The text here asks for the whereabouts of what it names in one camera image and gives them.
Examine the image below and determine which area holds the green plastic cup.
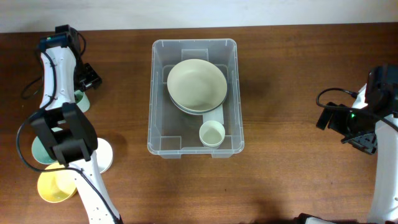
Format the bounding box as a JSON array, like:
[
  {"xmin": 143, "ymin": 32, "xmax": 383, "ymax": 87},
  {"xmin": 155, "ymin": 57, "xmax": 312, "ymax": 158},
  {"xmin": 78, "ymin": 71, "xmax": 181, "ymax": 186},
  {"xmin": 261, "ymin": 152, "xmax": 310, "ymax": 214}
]
[{"xmin": 74, "ymin": 90, "xmax": 90, "ymax": 113}]

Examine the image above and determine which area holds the cream plastic cup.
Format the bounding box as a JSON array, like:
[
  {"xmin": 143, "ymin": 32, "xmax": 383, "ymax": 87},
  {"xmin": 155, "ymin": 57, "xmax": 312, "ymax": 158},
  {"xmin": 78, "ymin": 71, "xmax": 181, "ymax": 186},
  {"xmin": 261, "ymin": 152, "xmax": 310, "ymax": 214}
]
[{"xmin": 199, "ymin": 121, "xmax": 226, "ymax": 145}]

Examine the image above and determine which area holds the grey plastic cup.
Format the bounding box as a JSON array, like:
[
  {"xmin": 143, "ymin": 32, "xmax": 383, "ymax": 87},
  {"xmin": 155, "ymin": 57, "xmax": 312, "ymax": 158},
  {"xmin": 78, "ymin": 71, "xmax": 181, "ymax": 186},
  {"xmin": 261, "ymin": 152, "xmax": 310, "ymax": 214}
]
[{"xmin": 204, "ymin": 144, "xmax": 220, "ymax": 149}]

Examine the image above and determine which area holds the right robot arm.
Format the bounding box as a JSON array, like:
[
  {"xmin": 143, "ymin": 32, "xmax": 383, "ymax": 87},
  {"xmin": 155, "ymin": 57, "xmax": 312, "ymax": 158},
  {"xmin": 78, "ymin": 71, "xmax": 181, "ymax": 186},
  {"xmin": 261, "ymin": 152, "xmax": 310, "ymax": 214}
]
[{"xmin": 317, "ymin": 65, "xmax": 397, "ymax": 223}]

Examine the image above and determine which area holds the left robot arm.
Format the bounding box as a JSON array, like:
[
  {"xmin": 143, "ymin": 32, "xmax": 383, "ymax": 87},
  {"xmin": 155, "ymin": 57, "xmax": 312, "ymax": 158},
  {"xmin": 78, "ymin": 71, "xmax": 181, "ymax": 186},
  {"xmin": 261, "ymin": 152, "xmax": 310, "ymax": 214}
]
[{"xmin": 29, "ymin": 25, "xmax": 123, "ymax": 223}]

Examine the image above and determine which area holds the white small bowl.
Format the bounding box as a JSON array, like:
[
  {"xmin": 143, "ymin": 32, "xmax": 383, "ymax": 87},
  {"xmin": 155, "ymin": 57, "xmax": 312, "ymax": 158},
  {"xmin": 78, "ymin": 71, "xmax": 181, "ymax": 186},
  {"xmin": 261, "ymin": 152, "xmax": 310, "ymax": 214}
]
[{"xmin": 96, "ymin": 138, "xmax": 114, "ymax": 174}]

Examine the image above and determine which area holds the green small bowl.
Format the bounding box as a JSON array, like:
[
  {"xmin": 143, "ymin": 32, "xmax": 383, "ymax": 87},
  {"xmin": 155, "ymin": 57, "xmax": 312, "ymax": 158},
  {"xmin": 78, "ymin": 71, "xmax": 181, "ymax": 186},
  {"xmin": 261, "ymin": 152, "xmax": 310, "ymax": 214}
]
[{"xmin": 31, "ymin": 136, "xmax": 56, "ymax": 165}]

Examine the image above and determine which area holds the clear plastic storage bin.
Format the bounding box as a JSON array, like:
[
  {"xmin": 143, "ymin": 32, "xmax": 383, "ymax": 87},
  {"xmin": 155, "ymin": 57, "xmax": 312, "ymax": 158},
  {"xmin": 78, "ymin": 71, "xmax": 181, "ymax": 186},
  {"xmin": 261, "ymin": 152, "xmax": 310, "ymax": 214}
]
[{"xmin": 147, "ymin": 39, "xmax": 244, "ymax": 159}]

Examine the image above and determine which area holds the yellow small bowl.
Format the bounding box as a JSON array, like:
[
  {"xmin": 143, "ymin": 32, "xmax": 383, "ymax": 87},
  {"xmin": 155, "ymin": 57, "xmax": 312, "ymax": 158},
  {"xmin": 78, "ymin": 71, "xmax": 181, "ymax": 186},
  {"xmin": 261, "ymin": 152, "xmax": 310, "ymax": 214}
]
[{"xmin": 37, "ymin": 170, "xmax": 77, "ymax": 203}]

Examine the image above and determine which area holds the white label in bin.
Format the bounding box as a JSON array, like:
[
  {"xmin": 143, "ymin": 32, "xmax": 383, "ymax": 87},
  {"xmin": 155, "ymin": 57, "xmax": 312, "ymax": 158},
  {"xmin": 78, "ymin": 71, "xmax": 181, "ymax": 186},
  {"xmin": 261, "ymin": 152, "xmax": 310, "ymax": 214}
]
[{"xmin": 203, "ymin": 105, "xmax": 224, "ymax": 124}]

